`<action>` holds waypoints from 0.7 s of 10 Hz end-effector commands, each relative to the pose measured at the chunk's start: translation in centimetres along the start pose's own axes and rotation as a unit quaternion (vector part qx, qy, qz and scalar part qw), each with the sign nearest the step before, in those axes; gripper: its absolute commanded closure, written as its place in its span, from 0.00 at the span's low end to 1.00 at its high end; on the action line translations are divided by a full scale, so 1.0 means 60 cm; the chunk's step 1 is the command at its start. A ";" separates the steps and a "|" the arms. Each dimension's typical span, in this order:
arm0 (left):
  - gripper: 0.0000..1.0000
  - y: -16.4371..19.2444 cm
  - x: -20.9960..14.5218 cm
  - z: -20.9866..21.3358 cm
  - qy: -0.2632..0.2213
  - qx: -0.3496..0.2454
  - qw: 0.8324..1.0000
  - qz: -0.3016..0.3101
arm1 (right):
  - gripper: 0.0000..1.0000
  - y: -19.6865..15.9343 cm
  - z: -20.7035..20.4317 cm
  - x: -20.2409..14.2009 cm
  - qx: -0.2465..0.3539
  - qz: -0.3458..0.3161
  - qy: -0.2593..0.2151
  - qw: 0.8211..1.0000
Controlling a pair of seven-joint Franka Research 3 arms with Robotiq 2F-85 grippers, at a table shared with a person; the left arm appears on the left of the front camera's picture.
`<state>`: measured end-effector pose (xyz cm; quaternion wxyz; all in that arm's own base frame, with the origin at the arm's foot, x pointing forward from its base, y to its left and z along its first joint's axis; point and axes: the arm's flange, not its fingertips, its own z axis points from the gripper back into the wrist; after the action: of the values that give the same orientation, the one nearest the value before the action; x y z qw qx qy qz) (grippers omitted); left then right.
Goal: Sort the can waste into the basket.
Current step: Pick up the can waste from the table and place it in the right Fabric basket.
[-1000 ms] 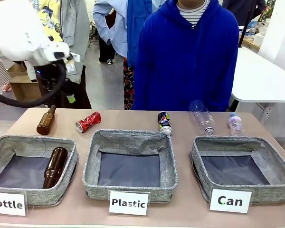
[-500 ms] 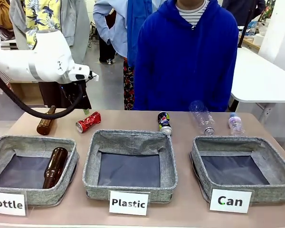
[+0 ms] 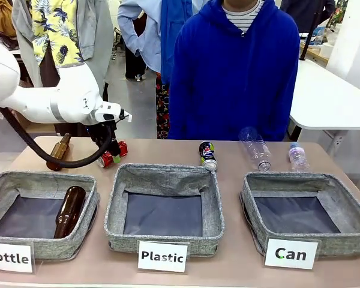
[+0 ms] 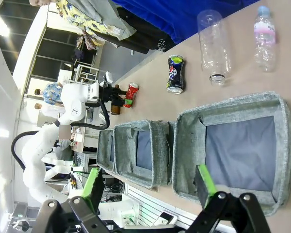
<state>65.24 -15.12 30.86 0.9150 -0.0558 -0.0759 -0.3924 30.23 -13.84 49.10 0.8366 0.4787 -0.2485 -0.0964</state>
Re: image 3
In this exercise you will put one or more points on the crushed black Pepsi can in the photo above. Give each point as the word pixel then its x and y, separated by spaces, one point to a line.
pixel 207 153

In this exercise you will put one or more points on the background water bottle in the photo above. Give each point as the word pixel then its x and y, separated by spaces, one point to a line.
pixel 318 36

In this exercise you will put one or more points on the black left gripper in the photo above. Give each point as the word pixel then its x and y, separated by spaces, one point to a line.
pixel 99 132

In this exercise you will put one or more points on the small plastic bottle purple label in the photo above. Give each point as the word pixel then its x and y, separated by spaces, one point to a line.
pixel 298 156

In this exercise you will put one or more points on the person in light blue shirt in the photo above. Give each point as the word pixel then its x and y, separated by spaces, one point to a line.
pixel 144 39

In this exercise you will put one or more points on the grey fabric basket plastic label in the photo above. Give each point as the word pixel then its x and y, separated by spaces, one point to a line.
pixel 162 180

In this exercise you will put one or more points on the white sign reading Bottle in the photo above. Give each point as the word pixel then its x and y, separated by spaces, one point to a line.
pixel 9 258

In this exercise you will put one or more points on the orange cloth pile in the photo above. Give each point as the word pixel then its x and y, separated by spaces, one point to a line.
pixel 0 15

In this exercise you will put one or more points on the black lamp pole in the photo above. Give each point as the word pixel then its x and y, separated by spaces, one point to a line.
pixel 304 48

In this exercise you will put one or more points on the white sign reading Can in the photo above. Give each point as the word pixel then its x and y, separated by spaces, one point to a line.
pixel 291 254

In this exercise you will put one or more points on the brown glass bottle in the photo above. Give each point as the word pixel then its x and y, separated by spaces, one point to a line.
pixel 70 210

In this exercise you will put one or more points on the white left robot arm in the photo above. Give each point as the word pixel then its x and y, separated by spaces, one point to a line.
pixel 33 99

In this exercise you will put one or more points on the grey fabric basket bottle label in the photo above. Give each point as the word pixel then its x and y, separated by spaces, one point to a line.
pixel 63 249

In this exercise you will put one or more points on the white paper roll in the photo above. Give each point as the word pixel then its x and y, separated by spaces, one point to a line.
pixel 328 49

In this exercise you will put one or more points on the person in blue hoodie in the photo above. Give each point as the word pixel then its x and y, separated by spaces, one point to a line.
pixel 234 84

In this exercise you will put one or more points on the brown glass bottle slim neck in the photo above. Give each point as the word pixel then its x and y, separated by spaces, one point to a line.
pixel 60 148

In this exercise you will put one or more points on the crushed red soda can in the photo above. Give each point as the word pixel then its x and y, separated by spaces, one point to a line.
pixel 105 159

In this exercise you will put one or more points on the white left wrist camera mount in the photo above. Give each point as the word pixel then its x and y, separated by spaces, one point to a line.
pixel 112 110

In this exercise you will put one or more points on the wooden desk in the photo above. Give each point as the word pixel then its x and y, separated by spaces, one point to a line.
pixel 316 54

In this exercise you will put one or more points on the grey fabric basket can label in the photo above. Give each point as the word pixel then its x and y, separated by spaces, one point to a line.
pixel 348 240

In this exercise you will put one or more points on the white power outlet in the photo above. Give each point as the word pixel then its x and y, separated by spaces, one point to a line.
pixel 339 141

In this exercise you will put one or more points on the person in dark top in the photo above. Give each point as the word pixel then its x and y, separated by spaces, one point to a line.
pixel 309 12

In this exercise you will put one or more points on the large clear plastic bottle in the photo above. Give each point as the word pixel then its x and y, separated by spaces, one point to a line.
pixel 256 148

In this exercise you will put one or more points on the person floral shirt grey cardigan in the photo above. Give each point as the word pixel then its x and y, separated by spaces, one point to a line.
pixel 57 33

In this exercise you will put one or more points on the person blue top floral trousers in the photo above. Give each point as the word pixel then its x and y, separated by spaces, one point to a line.
pixel 171 36

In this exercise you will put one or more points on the white sign reading Plastic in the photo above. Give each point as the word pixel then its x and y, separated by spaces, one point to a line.
pixel 162 256

